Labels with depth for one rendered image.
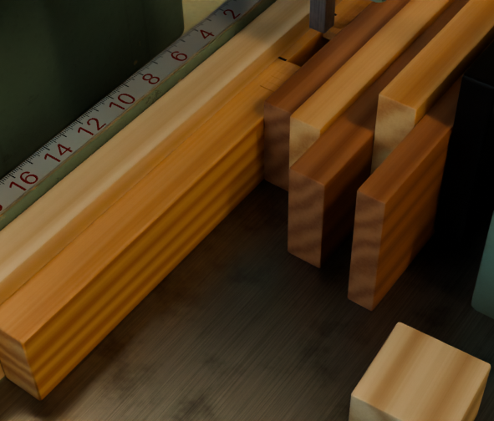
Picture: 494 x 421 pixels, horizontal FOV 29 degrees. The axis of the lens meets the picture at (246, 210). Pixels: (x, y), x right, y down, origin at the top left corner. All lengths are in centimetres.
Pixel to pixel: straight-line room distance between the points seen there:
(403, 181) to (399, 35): 11
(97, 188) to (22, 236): 4
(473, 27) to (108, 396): 22
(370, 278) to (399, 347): 5
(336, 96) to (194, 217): 8
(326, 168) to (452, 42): 8
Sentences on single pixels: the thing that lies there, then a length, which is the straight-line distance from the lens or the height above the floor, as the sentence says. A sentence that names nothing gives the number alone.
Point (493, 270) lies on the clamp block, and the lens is 40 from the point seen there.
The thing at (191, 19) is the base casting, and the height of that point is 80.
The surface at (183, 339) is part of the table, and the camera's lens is 41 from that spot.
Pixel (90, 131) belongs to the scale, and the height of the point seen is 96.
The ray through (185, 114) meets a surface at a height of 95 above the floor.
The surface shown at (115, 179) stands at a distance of 40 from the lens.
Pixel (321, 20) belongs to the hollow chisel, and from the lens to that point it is 47.
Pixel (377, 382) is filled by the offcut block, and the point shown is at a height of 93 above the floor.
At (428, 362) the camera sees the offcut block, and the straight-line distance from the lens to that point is 36.
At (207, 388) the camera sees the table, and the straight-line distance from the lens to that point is 39.
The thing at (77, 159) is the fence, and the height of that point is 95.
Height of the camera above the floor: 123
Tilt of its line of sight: 47 degrees down
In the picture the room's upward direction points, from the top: 2 degrees counter-clockwise
